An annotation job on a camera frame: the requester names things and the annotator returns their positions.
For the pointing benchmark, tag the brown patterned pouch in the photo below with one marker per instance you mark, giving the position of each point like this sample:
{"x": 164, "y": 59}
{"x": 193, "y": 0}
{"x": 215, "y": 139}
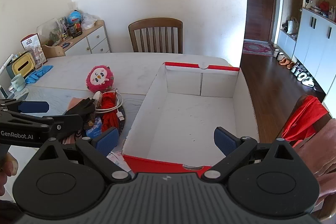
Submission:
{"x": 90, "y": 121}

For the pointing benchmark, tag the red patterned rug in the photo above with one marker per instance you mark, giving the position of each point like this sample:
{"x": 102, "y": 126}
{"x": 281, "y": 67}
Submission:
{"x": 257, "y": 48}

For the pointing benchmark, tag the blue cloth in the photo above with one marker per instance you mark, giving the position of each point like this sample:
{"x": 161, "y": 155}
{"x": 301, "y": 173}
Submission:
{"x": 39, "y": 73}

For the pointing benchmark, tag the red cloth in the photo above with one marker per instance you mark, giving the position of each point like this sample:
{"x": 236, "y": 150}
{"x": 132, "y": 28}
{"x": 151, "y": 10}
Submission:
{"x": 107, "y": 108}

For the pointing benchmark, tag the red framed stand sign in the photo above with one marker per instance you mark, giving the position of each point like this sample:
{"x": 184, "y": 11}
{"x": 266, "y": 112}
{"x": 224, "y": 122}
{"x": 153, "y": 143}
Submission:
{"x": 30, "y": 41}

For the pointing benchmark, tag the row of shoes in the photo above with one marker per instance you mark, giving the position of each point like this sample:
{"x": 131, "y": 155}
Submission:
{"x": 305, "y": 78}

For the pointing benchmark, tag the clear plastic bag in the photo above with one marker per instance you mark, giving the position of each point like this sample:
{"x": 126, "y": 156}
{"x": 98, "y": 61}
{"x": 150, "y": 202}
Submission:
{"x": 88, "y": 21}

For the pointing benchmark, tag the blue globe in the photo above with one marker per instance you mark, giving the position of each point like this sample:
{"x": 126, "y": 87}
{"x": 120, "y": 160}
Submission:
{"x": 73, "y": 16}

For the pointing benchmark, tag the pale green mug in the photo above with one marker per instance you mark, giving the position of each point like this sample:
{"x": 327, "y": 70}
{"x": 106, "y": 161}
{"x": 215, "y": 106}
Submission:
{"x": 17, "y": 83}

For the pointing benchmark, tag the white hall cabinet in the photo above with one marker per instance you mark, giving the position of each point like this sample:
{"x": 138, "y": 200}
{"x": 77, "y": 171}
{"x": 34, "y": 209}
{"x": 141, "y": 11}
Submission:
{"x": 312, "y": 45}

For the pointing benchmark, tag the white pump bottle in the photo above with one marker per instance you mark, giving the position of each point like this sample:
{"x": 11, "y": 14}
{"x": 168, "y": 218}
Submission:
{"x": 331, "y": 12}

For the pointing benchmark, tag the white printed packet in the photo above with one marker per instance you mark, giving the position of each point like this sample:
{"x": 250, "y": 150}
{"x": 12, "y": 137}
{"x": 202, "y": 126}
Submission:
{"x": 116, "y": 159}

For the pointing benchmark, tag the white tote bag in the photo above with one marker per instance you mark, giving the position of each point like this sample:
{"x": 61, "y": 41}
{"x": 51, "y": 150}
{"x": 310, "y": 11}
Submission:
{"x": 292, "y": 27}

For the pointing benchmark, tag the white cardboard box red rim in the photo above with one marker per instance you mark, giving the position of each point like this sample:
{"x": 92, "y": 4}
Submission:
{"x": 189, "y": 113}

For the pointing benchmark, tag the clear glass dome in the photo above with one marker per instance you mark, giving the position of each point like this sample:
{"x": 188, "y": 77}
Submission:
{"x": 46, "y": 29}

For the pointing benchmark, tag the yellow tissue box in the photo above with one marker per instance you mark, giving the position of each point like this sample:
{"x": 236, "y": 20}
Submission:
{"x": 22, "y": 65}

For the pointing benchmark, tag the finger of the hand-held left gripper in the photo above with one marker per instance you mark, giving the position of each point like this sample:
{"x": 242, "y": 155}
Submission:
{"x": 34, "y": 107}
{"x": 68, "y": 123}

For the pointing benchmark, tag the pink plush toy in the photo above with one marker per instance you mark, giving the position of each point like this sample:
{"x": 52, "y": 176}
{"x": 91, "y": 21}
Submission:
{"x": 99, "y": 77}

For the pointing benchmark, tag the white rod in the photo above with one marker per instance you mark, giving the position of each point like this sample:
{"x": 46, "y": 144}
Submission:
{"x": 6, "y": 64}

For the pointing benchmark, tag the wooden chair draped with cloths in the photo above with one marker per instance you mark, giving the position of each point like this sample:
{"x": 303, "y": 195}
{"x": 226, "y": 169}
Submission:
{"x": 301, "y": 103}

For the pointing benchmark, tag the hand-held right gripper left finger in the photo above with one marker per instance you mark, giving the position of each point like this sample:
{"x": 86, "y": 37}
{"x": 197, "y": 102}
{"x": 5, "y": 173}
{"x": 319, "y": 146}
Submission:
{"x": 107, "y": 140}

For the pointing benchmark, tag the red garment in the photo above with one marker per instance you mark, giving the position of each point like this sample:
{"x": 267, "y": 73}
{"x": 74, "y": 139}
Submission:
{"x": 304, "y": 119}

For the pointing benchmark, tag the white sideboard wooden top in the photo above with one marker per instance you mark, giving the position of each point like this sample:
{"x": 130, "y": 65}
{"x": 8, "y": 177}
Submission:
{"x": 97, "y": 40}

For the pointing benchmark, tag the wooden slatted chair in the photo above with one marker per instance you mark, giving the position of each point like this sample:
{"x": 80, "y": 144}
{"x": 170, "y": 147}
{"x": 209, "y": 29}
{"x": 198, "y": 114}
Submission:
{"x": 155, "y": 23}

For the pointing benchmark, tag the person's left hand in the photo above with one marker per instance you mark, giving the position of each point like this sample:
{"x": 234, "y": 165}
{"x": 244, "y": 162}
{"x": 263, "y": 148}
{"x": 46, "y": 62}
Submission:
{"x": 10, "y": 165}

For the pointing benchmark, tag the blue packet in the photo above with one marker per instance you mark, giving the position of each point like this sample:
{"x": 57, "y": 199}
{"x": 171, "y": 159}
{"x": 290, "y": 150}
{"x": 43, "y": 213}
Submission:
{"x": 93, "y": 131}

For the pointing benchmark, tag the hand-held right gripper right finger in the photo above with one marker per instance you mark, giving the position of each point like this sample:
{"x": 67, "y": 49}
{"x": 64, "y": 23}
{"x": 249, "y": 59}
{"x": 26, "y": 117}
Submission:
{"x": 224, "y": 141}

